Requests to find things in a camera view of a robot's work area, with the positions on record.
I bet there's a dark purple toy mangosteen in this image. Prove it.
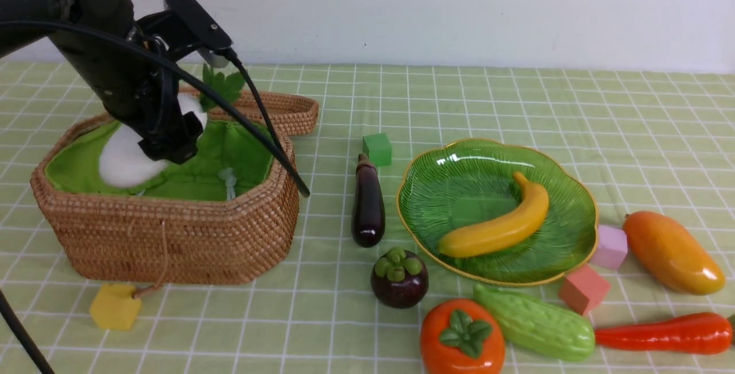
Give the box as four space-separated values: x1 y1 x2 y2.
370 246 430 309

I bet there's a red orange toy carrot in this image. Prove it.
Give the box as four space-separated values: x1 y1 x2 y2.
595 312 733 355

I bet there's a green fabric basket liner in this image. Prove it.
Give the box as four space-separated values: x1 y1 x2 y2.
44 120 273 202

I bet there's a green toy bitter gourd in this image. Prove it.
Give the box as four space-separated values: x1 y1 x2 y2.
473 283 596 363

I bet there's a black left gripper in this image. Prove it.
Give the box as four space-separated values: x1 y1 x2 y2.
81 28 204 165

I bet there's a green glass leaf plate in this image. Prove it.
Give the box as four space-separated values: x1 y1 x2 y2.
396 138 599 287

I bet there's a yellow toy banana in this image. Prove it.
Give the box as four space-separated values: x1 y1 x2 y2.
438 171 550 258

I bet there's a pink foam cube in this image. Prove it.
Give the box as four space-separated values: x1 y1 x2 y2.
590 225 628 271

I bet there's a dark purple toy eggplant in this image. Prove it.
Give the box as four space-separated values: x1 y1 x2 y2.
351 152 386 248

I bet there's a green foam cube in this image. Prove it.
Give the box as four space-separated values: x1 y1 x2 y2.
362 132 393 167

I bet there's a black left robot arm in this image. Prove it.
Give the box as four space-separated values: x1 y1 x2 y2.
1 0 204 164

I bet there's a woven wicker basket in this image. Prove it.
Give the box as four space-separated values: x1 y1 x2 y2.
30 114 299 285

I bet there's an orange toy persimmon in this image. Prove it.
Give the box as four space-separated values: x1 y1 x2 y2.
420 299 506 373

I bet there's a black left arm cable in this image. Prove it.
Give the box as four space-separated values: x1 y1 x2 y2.
0 18 312 374

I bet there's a woven wicker basket lid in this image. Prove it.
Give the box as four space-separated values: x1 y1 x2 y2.
202 65 319 136

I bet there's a salmon red foam cube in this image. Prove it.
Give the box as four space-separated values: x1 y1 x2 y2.
558 265 610 316

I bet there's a white toy radish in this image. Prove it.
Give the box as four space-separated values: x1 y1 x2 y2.
99 64 246 189

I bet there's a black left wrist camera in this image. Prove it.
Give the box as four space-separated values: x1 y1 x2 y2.
137 0 234 68

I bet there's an orange yellow toy mango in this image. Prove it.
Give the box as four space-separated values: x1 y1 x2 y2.
622 211 726 296

